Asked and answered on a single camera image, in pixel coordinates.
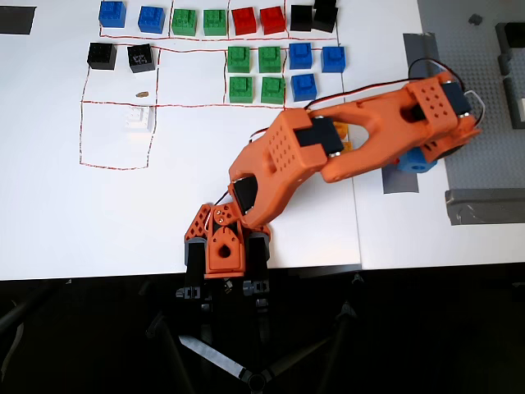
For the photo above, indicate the long grey tape strip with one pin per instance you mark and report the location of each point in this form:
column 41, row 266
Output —
column 422, row 49

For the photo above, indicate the black table clamp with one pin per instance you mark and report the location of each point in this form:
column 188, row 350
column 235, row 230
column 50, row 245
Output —
column 257, row 262
column 193, row 262

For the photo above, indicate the dark grey tape patch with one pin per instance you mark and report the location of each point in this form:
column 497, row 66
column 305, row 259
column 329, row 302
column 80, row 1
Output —
column 15, row 20

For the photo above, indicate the small brown scrap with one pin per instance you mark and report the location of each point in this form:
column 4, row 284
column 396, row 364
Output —
column 142, row 94

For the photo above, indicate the small grey brick piece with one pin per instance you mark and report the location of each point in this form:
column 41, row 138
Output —
column 476, row 19

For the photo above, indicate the blue toy brick block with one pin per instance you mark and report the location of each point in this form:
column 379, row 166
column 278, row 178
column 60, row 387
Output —
column 333, row 60
column 151, row 19
column 111, row 14
column 300, row 56
column 303, row 88

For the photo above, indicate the wide crumpled grey tape strip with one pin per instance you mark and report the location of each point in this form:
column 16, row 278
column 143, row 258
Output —
column 484, row 207

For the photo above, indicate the white toy brick block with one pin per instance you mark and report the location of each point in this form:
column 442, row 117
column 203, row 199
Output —
column 139, row 119

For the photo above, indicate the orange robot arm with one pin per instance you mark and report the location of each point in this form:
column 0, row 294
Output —
column 287, row 164

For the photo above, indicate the black block with white marks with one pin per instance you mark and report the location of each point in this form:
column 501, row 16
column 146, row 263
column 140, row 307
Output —
column 142, row 58

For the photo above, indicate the black metal stand legs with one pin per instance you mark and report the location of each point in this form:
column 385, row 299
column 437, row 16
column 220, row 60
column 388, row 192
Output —
column 213, row 357

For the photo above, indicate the grey square tape marker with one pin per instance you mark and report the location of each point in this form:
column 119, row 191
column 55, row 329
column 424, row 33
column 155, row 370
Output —
column 400, row 184

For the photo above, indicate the green toy brick block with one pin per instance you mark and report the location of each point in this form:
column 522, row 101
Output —
column 270, row 60
column 239, row 60
column 272, row 90
column 184, row 21
column 215, row 22
column 241, row 90

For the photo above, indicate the grey studded baseplate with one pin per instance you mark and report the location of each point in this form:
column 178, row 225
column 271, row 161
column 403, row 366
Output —
column 471, row 41

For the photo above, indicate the tall black toy brick block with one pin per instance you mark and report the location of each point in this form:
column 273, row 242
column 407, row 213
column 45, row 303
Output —
column 325, row 18

